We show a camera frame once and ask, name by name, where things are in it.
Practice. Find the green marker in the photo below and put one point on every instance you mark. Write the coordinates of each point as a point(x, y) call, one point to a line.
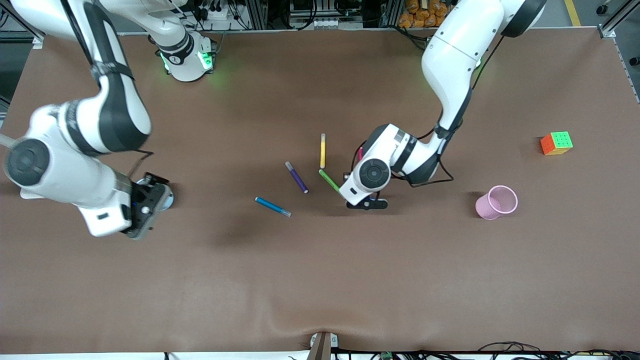
point(328, 179)

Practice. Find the brown table mat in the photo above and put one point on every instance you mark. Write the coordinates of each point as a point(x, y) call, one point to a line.
point(320, 275)

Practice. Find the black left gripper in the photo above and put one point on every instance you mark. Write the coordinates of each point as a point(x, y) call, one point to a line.
point(345, 174)

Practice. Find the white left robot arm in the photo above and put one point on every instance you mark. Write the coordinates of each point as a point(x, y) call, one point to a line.
point(450, 60)

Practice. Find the yellow marker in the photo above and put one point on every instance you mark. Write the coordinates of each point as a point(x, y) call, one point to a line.
point(323, 152)

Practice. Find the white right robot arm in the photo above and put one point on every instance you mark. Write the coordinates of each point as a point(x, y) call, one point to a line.
point(115, 110)

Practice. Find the blue marker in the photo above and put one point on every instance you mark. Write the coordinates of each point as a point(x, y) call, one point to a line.
point(272, 206)

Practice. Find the pink mesh cup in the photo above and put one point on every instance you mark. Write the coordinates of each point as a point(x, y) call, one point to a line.
point(485, 207)

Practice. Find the orange snack bags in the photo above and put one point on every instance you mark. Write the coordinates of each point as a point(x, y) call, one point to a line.
point(412, 15)

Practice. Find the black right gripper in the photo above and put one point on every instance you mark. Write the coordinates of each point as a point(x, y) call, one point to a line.
point(154, 179)

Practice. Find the white power strip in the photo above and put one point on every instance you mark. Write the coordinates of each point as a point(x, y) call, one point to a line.
point(217, 14)

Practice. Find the colourful puzzle cube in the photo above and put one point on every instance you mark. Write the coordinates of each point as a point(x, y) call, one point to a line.
point(556, 144)

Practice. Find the purple marker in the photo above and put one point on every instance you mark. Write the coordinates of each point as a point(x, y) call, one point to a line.
point(297, 178)

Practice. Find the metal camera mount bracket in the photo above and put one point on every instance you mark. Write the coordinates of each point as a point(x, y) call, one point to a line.
point(321, 347)

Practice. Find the white terminal block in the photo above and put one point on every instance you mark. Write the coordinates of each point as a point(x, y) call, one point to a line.
point(335, 23)

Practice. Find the light blue mesh cup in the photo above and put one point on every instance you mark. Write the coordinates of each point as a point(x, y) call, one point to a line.
point(170, 199)

